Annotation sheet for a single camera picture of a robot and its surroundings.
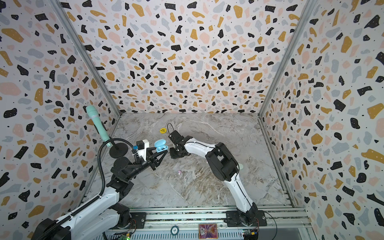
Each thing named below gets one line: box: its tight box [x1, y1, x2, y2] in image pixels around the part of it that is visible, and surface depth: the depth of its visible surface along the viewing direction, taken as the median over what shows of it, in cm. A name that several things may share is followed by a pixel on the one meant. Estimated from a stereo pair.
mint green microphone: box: [85, 105, 112, 147], surface depth 78 cm
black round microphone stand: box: [108, 136, 129, 159], surface depth 99 cm
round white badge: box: [170, 225, 180, 236], surface depth 73 cm
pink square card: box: [198, 223, 218, 240], surface depth 71 cm
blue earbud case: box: [154, 139, 168, 153], surface depth 73 cm
